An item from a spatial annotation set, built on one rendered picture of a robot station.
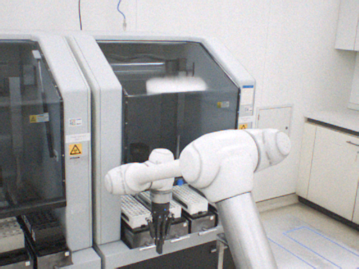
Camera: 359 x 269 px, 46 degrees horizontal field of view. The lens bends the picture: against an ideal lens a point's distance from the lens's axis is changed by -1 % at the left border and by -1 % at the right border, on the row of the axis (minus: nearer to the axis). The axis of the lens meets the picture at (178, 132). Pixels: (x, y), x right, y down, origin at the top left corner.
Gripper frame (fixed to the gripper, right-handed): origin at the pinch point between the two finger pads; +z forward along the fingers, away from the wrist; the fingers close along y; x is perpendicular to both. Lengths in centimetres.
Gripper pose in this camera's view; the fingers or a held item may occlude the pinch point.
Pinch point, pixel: (159, 244)
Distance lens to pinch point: 183.5
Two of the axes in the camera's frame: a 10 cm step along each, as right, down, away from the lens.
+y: -8.5, 1.0, -5.2
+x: 5.2, 2.4, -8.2
